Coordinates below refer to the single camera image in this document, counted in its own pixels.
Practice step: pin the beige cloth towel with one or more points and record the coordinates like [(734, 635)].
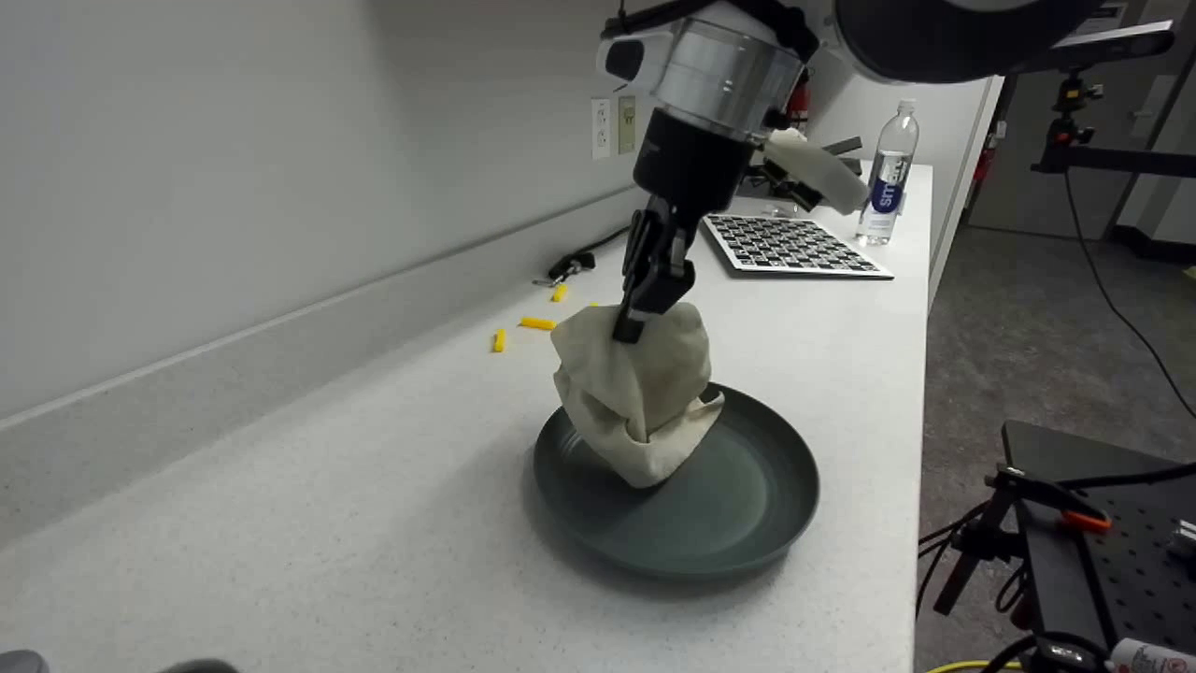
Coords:
[(639, 398)]

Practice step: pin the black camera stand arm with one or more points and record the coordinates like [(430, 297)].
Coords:
[(1124, 159)]

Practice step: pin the black perforated table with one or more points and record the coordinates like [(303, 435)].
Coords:
[(1124, 537)]

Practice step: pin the black white keyboard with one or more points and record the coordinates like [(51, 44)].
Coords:
[(789, 245)]

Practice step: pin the grey round plate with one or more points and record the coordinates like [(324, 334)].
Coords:
[(734, 499)]

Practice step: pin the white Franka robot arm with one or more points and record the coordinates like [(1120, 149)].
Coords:
[(724, 69)]

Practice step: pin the yellow plastic piece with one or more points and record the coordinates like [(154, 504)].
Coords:
[(500, 342), (535, 321), (557, 291)]

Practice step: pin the clear water bottle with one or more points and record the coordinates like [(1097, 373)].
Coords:
[(891, 173)]

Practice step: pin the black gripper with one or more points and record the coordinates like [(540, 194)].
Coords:
[(689, 160)]

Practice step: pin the white wall outlet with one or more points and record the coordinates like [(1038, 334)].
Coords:
[(614, 125)]

